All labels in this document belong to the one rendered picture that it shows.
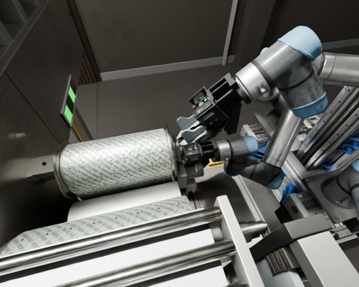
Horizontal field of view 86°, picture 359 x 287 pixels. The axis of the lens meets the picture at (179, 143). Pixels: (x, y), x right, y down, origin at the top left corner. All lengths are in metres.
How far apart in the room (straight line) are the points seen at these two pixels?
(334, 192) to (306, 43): 0.78
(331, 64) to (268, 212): 1.25
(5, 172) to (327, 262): 0.52
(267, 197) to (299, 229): 1.47
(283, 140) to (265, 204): 0.99
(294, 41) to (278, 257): 0.36
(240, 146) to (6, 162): 0.62
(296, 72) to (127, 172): 0.41
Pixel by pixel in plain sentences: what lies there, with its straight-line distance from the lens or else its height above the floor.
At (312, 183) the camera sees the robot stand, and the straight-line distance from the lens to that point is 1.15.
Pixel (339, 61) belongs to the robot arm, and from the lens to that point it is 0.64.
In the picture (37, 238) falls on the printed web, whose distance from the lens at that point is 0.33.
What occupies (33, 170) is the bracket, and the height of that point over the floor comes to 1.29.
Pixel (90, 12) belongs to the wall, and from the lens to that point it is 2.95.
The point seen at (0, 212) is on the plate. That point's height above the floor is 1.32.
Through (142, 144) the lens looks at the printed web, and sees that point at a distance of 0.46.
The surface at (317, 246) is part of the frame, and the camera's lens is 0.27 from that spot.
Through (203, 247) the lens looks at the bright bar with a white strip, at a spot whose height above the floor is 1.45.
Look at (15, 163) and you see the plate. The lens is 0.53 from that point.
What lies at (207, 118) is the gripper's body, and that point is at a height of 1.36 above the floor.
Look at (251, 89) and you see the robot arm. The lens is 0.44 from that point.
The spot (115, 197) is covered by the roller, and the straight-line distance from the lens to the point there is 0.50.
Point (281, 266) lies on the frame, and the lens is 0.31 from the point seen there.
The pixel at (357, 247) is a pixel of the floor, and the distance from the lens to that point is 2.18.
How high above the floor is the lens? 1.66
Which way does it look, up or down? 51 degrees down
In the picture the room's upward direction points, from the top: straight up
